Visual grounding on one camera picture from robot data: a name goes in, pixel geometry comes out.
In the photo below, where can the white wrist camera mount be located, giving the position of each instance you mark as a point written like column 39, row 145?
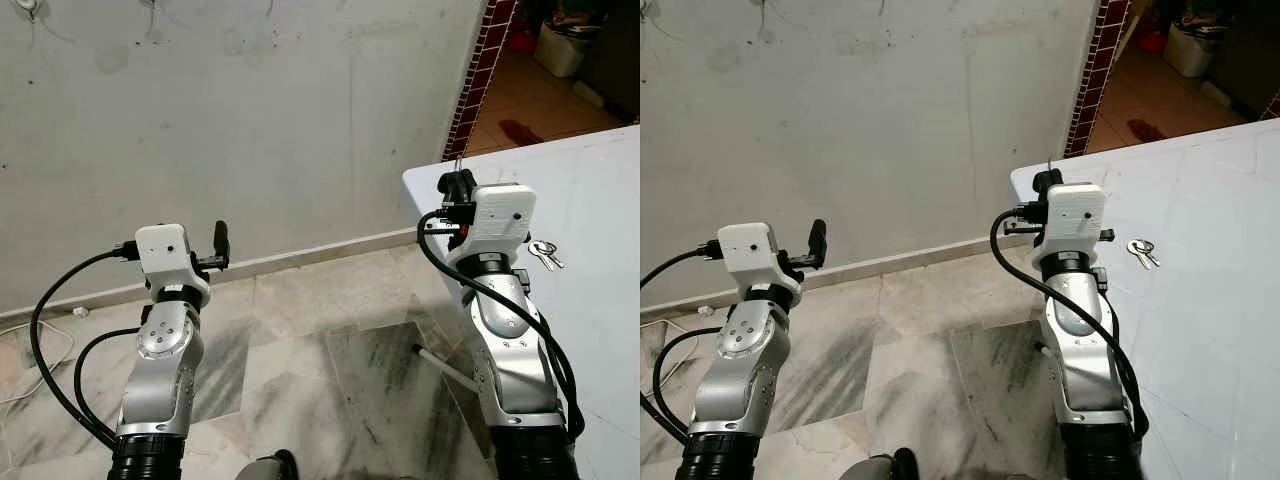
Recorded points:
column 1075, row 220
column 750, row 250
column 500, row 220
column 165, row 250

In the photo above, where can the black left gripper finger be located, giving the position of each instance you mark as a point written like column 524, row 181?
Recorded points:
column 818, row 245
column 222, row 245

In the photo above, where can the silver key bunch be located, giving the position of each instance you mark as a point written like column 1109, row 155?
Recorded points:
column 545, row 254
column 1142, row 252

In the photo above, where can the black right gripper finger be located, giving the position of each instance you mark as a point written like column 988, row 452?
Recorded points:
column 458, row 184
column 1047, row 182

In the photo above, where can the white wall baseboard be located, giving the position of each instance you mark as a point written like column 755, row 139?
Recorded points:
column 900, row 266
column 300, row 262

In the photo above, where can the red plastic container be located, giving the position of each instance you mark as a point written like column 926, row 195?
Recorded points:
column 520, row 42
column 1152, row 40

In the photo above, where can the white tube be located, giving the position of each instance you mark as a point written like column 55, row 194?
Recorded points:
column 1048, row 352
column 445, row 368

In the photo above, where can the dark robot foot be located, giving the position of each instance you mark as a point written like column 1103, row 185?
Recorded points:
column 270, row 466
column 880, row 466

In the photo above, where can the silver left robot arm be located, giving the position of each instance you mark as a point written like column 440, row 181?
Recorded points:
column 740, row 370
column 165, row 370

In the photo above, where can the white bucket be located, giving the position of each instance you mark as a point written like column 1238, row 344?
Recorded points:
column 1188, row 50
column 560, row 50

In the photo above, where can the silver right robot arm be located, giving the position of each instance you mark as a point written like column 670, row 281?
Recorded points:
column 515, row 350
column 1085, row 350

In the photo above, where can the red tiled door frame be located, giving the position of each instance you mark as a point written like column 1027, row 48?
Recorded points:
column 1095, row 80
column 480, row 80

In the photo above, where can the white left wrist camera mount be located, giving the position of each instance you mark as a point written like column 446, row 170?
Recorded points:
column 165, row 250
column 750, row 250

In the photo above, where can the dark cabinet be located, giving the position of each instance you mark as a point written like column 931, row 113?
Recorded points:
column 615, row 50
column 1255, row 50

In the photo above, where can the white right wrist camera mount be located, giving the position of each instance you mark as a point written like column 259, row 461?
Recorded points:
column 1075, row 220
column 500, row 220

